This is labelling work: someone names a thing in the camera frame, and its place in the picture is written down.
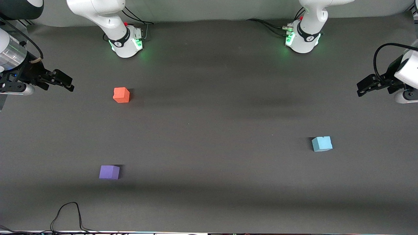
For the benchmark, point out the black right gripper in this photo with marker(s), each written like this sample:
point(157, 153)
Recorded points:
point(32, 71)

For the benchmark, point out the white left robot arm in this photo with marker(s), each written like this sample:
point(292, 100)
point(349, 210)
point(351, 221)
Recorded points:
point(307, 36)

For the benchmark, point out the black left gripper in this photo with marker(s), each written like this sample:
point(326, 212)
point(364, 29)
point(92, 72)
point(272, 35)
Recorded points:
point(387, 80)

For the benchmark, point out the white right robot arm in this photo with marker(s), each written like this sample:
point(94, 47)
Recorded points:
point(111, 19)

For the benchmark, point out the purple foam block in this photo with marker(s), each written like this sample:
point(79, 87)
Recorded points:
point(109, 172)

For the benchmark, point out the orange foam block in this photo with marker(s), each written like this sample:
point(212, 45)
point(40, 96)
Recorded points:
point(121, 95)

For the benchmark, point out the light blue foam block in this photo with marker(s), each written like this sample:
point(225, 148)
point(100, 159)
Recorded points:
point(322, 144)

